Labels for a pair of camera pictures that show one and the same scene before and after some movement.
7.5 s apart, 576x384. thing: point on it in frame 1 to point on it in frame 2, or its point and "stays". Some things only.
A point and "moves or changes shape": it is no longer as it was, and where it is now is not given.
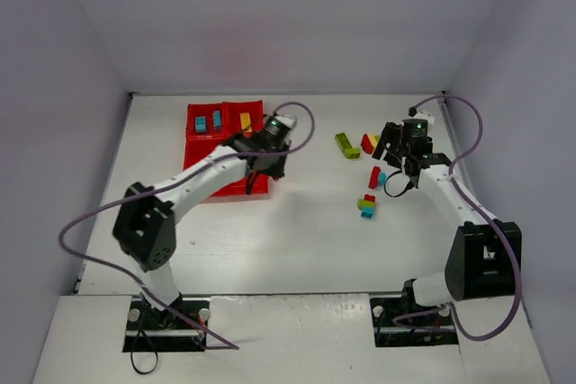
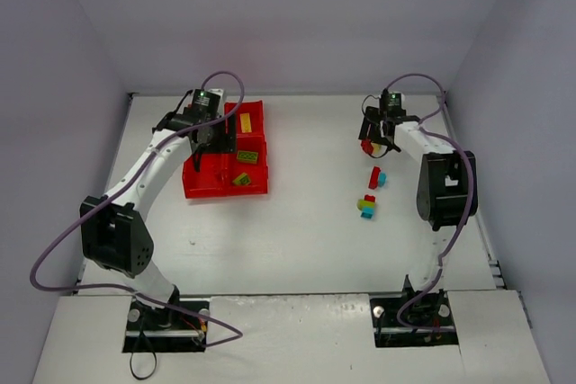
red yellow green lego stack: [369, 142] stays
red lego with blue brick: [378, 178] stays
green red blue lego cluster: [366, 206] stays
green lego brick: [345, 146] moves or changes shape
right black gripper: [391, 146] to [375, 128]
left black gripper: [268, 165] to [230, 133]
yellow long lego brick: [246, 121] stays
